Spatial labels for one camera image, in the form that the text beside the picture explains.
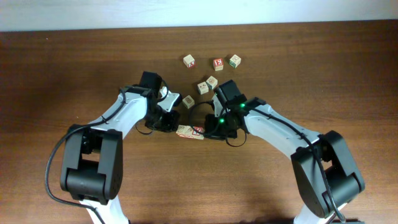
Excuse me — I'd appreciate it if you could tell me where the wooden block red edge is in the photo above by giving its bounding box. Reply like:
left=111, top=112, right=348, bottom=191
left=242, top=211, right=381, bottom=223
left=182, top=126, right=197, bottom=139

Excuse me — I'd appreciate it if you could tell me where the wooden block pineapple picture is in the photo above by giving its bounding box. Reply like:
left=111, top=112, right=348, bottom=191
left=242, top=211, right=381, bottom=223
left=182, top=95, right=195, bottom=109

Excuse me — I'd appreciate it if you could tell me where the wooden block red bottom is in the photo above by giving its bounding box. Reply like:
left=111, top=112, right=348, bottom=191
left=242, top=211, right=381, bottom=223
left=176, top=125, right=189, bottom=138

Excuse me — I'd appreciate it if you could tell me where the wooden block blue S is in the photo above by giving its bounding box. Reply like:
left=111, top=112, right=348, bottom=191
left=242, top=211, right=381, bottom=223
left=197, top=82, right=209, bottom=95

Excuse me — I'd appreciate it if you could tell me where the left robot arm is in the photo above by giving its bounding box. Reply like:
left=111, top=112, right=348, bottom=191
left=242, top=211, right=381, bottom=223
left=60, top=72, right=182, bottom=223

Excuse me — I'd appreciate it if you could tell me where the wooden block green side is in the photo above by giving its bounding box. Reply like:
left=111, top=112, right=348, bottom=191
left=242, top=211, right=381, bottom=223
left=229, top=54, right=242, bottom=68

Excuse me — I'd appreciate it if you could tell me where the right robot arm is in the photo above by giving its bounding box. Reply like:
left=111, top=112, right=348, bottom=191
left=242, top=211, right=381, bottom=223
left=204, top=80, right=365, bottom=223

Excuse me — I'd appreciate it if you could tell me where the wooden block shell picture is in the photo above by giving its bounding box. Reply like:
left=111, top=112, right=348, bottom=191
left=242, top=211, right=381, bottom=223
left=205, top=76, right=218, bottom=90

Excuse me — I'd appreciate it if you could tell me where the red letter V block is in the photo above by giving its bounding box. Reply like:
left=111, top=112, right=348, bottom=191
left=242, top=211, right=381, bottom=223
left=192, top=126, right=205, bottom=140

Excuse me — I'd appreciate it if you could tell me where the wooden block red side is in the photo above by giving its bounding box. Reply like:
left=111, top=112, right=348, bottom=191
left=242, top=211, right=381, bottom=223
left=183, top=54, right=196, bottom=68

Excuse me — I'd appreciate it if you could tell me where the red letter E block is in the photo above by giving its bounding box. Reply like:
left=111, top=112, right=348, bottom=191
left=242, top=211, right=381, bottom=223
left=213, top=58, right=224, bottom=71

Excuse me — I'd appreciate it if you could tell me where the left black camera cable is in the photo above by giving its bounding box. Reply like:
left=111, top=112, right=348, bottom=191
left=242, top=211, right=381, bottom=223
left=44, top=79, right=170, bottom=224

